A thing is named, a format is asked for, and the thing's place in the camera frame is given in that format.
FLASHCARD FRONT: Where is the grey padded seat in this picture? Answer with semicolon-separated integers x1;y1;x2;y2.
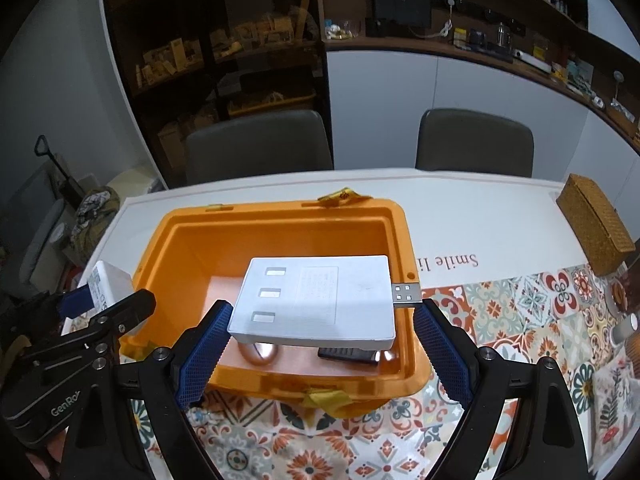
20;195;68;286

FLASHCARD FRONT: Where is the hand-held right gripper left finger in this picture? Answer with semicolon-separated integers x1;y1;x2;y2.
65;299;236;480

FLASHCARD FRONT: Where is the patterned tablecloth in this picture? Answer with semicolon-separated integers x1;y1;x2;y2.
60;167;640;480

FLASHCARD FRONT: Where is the white usb hub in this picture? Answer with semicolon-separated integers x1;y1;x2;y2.
227;255;422;352

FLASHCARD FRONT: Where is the grey dining chair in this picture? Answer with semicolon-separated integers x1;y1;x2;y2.
415;108;535;178
185;109;334;186

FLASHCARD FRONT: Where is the black hand truck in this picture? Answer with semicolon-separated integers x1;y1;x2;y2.
34;135;83;211

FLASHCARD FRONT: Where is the plate with snack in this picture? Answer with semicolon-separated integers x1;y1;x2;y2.
605;277;636;316

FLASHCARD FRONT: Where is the woven straw box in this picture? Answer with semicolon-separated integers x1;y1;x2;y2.
556;174;637;276

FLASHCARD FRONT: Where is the orange plastic box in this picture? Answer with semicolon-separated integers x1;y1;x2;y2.
120;199;432;413

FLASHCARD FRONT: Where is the cream storage box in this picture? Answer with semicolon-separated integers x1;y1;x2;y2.
112;167;166;201

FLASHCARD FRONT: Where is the dark wooden shelf cabinet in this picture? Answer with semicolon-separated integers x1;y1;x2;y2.
102;0;333;188

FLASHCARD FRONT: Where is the grey cup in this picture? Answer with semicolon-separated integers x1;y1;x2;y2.
612;312;640;346

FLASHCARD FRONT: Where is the white charger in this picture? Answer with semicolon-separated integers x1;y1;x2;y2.
87;260;136;318

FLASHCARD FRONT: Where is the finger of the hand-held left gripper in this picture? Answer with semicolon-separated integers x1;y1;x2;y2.
91;288;157;344
0;285;99;356

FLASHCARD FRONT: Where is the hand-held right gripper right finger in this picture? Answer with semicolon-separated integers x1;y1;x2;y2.
414;299;598;480

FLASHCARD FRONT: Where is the camouflage bag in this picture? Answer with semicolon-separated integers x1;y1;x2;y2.
70;186;121;266

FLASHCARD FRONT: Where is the silver bell dome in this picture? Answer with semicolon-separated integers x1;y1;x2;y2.
240;342;278;363

